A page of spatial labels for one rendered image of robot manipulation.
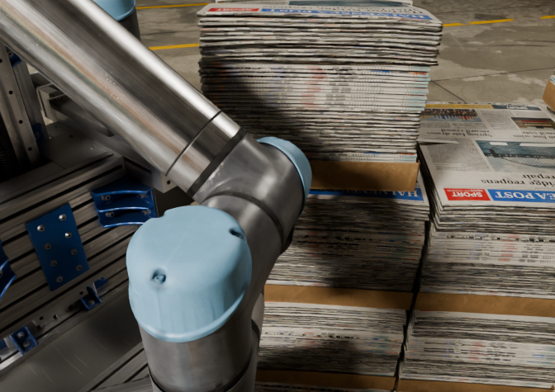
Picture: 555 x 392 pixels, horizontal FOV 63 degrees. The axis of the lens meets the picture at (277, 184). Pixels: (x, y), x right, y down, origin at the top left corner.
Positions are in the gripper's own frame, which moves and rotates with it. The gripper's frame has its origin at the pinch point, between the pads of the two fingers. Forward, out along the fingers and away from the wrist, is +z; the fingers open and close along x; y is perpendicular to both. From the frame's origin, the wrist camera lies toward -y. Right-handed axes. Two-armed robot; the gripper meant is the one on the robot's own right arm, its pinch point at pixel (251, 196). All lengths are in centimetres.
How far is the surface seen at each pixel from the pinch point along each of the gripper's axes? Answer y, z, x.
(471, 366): -39, 4, -39
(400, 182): 2.2, 1.7, -19.9
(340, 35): 20.9, 3.8, -10.6
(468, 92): -85, 259, -119
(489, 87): -85, 271, -137
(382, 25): 22.0, 3.9, -15.3
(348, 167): 4.3, 1.7, -12.9
